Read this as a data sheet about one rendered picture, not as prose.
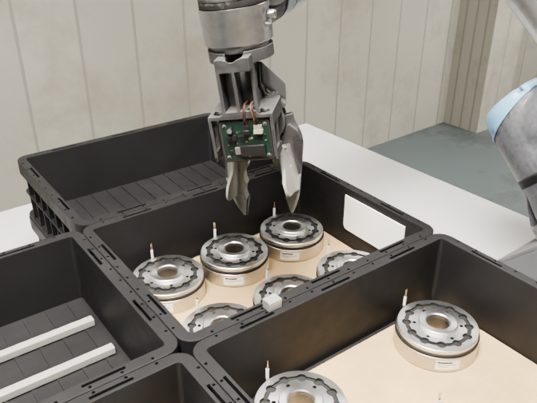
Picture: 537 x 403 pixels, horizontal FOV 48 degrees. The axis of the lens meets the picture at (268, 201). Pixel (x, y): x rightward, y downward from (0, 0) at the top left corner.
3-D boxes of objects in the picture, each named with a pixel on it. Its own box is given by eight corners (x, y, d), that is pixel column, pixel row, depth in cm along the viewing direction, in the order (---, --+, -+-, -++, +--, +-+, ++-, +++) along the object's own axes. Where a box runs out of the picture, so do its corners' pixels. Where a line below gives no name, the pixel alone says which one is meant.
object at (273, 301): (274, 301, 70) (275, 292, 69) (282, 307, 69) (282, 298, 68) (262, 306, 69) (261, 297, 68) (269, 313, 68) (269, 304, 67)
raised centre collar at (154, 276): (176, 261, 90) (176, 257, 89) (191, 277, 86) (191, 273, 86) (145, 271, 87) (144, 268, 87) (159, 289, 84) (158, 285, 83)
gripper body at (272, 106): (214, 168, 67) (193, 60, 62) (231, 140, 75) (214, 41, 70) (282, 164, 66) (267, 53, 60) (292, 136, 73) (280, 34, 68)
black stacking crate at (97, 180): (213, 164, 132) (211, 114, 127) (299, 218, 111) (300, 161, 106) (28, 217, 111) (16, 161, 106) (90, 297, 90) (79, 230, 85)
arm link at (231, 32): (208, 1, 68) (280, -7, 66) (215, 43, 70) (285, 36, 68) (189, 14, 61) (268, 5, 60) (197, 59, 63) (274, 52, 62)
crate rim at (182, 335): (302, 171, 106) (302, 158, 105) (437, 245, 85) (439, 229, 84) (81, 242, 85) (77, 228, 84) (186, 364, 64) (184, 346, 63)
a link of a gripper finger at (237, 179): (214, 228, 73) (218, 158, 69) (225, 205, 78) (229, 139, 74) (240, 233, 73) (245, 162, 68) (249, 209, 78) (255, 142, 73)
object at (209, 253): (243, 229, 99) (243, 226, 98) (280, 257, 91) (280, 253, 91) (188, 249, 93) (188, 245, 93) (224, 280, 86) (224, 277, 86)
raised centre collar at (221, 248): (238, 238, 95) (238, 235, 95) (256, 252, 92) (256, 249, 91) (212, 249, 93) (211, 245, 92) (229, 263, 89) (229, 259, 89)
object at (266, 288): (296, 269, 89) (296, 265, 88) (344, 303, 81) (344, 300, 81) (239, 293, 83) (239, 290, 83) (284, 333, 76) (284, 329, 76)
